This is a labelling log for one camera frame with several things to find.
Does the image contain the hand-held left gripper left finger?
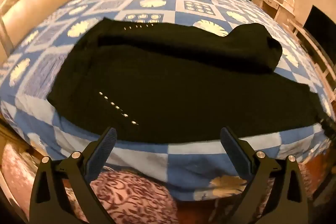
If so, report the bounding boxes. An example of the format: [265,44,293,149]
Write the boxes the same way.
[29,127,117,224]

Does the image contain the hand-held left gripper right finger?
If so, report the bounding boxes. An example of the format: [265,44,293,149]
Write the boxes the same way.
[220,127,307,224]

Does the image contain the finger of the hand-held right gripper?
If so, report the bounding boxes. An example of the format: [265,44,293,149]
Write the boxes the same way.
[311,94,336,139]

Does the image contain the black pants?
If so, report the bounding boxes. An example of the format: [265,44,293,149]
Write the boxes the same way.
[47,17,324,144]

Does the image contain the blue patterned bedsheet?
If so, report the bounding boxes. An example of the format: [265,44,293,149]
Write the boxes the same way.
[0,0,336,201]

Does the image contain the wooden bed footboard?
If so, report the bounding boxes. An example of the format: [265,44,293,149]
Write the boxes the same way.
[287,18,336,104]

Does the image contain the black television screen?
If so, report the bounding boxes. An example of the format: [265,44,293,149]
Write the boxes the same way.
[303,5,336,56]

